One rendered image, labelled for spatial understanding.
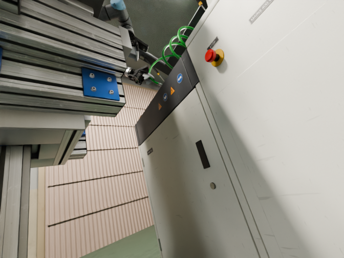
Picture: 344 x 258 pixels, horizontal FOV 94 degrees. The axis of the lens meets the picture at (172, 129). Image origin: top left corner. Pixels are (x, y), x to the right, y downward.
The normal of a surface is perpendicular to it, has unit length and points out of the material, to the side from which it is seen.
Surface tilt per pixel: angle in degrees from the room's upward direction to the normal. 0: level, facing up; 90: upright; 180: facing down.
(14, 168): 90
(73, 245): 90
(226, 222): 90
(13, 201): 90
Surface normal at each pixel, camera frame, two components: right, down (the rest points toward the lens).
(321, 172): -0.84, 0.04
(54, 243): 0.61, -0.42
